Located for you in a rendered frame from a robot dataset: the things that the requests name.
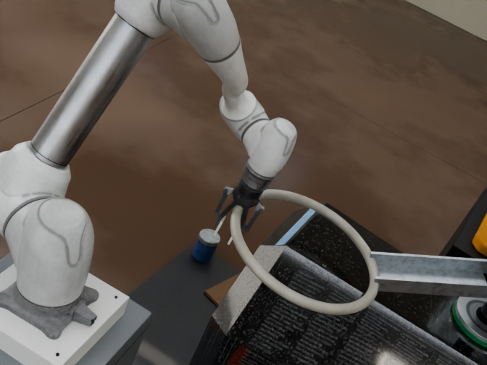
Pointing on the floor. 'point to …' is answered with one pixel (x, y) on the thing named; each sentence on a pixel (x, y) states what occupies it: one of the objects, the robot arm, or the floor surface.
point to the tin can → (206, 245)
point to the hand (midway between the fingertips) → (226, 230)
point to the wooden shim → (216, 293)
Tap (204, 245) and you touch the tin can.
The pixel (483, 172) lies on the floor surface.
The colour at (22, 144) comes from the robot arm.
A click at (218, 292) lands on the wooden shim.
